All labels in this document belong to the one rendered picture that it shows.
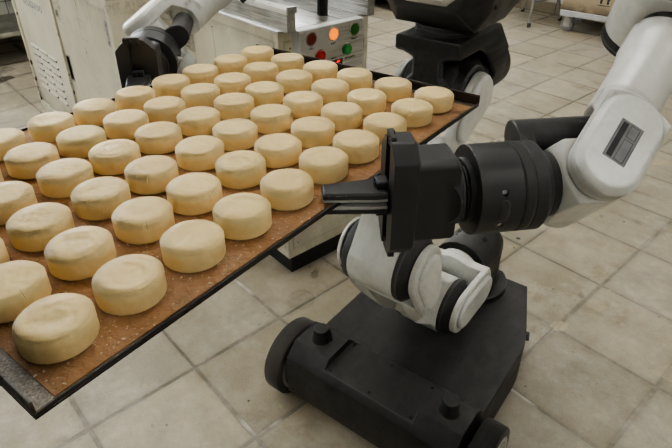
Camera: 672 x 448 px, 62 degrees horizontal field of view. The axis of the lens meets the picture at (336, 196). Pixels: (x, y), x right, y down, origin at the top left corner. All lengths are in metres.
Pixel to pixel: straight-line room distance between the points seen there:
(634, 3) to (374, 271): 0.63
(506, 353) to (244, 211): 1.13
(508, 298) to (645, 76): 1.11
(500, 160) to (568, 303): 1.49
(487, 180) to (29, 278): 0.38
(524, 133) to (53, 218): 0.44
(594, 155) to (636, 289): 1.61
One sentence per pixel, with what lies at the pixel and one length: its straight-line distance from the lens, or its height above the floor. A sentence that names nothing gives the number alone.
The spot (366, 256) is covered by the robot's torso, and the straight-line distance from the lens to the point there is 1.09.
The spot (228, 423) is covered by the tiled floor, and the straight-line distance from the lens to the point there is 1.57.
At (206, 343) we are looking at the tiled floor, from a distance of 1.77.
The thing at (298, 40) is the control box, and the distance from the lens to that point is 1.57.
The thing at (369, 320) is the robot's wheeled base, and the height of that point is 0.17.
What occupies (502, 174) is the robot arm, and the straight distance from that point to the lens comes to 0.53.
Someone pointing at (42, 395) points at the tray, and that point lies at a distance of 0.40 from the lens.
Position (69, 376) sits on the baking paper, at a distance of 0.40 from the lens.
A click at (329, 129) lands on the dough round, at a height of 0.98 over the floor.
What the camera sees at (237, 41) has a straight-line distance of 1.74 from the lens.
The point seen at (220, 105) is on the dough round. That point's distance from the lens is 0.71.
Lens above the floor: 1.23
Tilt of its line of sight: 31 degrees down
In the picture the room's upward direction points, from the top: straight up
